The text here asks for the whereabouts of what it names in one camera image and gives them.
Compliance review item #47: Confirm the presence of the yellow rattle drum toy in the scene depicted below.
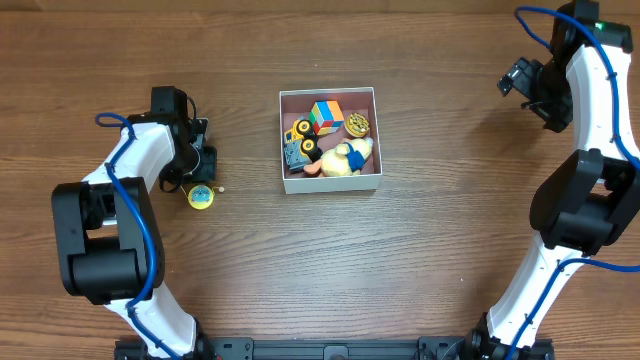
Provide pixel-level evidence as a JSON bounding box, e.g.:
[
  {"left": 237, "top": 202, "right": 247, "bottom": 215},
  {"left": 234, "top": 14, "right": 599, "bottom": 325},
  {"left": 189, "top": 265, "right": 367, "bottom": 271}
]
[{"left": 181, "top": 184, "right": 225, "bottom": 210}]

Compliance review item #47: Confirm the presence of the yellow grey toy truck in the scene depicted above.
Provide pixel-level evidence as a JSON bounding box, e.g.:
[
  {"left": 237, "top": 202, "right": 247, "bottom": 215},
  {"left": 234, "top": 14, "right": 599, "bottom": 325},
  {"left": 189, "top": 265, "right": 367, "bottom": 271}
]
[{"left": 283, "top": 117, "right": 323, "bottom": 173}]

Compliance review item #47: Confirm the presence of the multicolour puzzle cube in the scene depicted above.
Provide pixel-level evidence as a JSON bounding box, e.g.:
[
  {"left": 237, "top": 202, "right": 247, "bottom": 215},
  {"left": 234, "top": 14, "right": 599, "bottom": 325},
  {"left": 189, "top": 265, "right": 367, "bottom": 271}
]
[{"left": 309, "top": 100, "right": 344, "bottom": 136}]

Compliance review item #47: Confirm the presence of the cream plush duck toy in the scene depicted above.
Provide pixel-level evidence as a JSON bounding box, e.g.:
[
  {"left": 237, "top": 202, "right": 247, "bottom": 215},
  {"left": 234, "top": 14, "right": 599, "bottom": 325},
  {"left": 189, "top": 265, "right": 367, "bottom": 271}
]
[{"left": 303, "top": 137, "right": 374, "bottom": 177}]

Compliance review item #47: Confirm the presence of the yellow plastic gear wheel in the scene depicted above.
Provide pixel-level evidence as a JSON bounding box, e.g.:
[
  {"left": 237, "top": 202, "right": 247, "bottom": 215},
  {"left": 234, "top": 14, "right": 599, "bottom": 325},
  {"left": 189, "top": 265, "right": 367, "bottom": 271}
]
[{"left": 344, "top": 113, "right": 370, "bottom": 138}]

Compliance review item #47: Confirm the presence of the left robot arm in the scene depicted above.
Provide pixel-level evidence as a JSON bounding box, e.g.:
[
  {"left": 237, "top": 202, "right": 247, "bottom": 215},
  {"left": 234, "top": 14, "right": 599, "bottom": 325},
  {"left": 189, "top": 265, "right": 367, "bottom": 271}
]
[{"left": 51, "top": 86, "right": 217, "bottom": 359}]

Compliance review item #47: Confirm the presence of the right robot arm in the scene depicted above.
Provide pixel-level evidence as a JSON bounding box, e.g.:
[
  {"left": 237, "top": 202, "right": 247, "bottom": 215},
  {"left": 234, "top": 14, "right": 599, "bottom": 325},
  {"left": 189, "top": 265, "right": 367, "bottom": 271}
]
[{"left": 460, "top": 1, "right": 639, "bottom": 359}]

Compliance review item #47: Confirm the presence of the white box with maroon interior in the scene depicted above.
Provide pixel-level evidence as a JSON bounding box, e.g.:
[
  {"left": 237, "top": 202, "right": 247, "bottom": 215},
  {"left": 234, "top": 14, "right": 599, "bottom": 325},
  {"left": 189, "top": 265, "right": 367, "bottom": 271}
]
[{"left": 279, "top": 87, "right": 382, "bottom": 194}]

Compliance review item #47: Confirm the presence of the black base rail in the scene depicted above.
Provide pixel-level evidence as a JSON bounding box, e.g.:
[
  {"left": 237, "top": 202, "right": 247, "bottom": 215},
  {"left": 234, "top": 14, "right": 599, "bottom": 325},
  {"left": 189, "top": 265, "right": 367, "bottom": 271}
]
[{"left": 113, "top": 336, "right": 556, "bottom": 360}]

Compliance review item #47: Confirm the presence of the right blue cable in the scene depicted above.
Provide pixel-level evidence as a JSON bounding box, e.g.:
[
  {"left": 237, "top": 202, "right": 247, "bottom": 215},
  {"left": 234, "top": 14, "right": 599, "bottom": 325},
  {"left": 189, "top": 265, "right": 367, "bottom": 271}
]
[{"left": 502, "top": 5, "right": 640, "bottom": 360}]

